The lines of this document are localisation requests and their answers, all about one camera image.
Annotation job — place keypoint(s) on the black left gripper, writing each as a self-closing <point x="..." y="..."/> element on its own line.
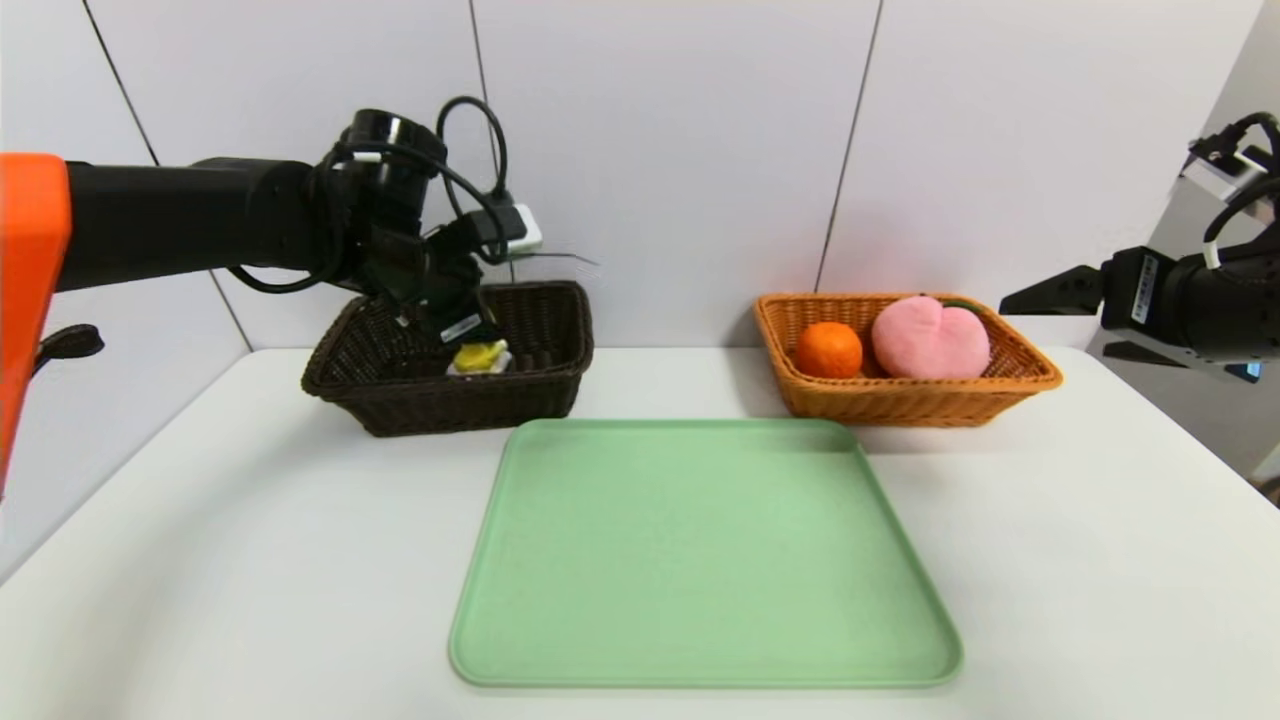
<point x="457" y="325"/>

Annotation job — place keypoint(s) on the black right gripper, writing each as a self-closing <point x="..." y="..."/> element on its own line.
<point x="1143" y="289"/>

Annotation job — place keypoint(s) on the yellow duck toy car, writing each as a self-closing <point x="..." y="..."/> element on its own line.
<point x="480" y="357"/>

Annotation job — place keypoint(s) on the pink plush peach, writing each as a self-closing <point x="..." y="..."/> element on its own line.
<point x="930" y="340"/>

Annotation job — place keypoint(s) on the orange fruit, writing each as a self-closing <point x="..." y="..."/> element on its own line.
<point x="828" y="350"/>

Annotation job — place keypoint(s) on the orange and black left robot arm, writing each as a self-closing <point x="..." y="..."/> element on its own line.
<point x="180" y="225"/>

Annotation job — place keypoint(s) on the dark brown wicker basket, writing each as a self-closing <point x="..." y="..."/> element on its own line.
<point x="520" y="395"/>

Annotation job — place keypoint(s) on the orange wicker basket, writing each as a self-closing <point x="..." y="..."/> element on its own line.
<point x="900" y="400"/>

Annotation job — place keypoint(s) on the green plastic tray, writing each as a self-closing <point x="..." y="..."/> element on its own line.
<point x="700" y="560"/>

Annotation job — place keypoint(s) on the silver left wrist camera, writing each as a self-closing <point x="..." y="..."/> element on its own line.
<point x="522" y="230"/>

